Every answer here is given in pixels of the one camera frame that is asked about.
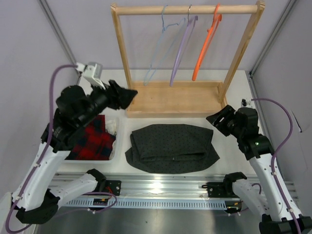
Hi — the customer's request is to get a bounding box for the white slotted cable duct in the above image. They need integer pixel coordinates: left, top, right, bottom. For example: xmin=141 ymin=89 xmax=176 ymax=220
xmin=64 ymin=197 xmax=239 ymax=210

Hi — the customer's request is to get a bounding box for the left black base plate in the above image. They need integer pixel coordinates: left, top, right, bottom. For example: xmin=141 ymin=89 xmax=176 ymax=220
xmin=104 ymin=180 xmax=122 ymax=196

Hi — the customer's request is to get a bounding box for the aluminium mounting rail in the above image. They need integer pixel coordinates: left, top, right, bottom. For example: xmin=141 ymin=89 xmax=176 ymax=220
xmin=50 ymin=172 xmax=299 ymax=202

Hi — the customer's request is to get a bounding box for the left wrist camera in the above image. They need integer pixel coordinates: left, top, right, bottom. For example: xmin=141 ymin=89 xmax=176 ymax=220
xmin=76 ymin=62 xmax=104 ymax=89

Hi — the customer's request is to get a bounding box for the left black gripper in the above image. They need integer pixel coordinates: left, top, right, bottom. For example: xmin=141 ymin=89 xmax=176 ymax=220
xmin=79 ymin=77 xmax=138 ymax=127

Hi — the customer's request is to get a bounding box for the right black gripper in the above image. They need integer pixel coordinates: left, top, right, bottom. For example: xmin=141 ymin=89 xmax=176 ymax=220
xmin=206 ymin=105 xmax=244 ymax=139

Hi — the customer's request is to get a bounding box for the white cloth in basket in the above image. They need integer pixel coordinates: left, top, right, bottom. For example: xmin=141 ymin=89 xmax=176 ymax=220
xmin=105 ymin=118 xmax=118 ymax=136

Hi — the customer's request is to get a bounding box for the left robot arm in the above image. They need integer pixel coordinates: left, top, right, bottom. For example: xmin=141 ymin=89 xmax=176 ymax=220
xmin=12 ymin=80 xmax=138 ymax=224

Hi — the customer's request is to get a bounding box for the wooden clothes rack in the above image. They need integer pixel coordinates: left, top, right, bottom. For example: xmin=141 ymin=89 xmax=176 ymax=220
xmin=111 ymin=0 xmax=265 ymax=118

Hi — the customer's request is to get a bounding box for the purple plastic hanger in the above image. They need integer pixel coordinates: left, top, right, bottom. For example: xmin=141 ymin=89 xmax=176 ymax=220
xmin=169 ymin=15 xmax=198 ymax=87

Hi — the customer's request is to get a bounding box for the light blue wire hanger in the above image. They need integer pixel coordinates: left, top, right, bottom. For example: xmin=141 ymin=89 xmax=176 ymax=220
xmin=143 ymin=5 xmax=186 ymax=86

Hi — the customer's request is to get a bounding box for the dark grey dotted skirt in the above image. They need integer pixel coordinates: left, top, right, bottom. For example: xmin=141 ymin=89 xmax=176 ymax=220
xmin=125 ymin=124 xmax=219 ymax=174

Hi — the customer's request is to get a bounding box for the white plastic basket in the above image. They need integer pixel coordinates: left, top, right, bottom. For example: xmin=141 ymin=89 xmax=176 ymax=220
xmin=65 ymin=115 xmax=123 ymax=164

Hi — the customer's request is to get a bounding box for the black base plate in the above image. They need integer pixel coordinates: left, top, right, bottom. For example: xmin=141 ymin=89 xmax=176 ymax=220
xmin=104 ymin=180 xmax=122 ymax=196
xmin=201 ymin=182 xmax=236 ymax=198

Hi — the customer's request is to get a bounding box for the red plaid garment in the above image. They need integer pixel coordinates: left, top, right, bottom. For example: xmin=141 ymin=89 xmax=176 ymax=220
xmin=66 ymin=115 xmax=116 ymax=161

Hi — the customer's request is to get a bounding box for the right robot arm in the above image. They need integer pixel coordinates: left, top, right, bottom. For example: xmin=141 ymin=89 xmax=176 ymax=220
xmin=206 ymin=105 xmax=312 ymax=234

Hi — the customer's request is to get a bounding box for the orange plastic hanger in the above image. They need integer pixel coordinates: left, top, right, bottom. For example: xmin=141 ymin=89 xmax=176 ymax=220
xmin=192 ymin=3 xmax=222 ymax=81

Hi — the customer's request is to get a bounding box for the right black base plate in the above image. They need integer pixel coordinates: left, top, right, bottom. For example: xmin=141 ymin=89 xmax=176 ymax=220
xmin=201 ymin=182 xmax=236 ymax=198

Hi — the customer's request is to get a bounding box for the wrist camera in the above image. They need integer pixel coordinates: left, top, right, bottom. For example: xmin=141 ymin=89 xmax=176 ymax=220
xmin=241 ymin=98 xmax=253 ymax=108
xmin=76 ymin=62 xmax=104 ymax=89

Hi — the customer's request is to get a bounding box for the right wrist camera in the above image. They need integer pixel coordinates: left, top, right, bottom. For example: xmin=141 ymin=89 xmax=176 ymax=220
xmin=241 ymin=98 xmax=253 ymax=108

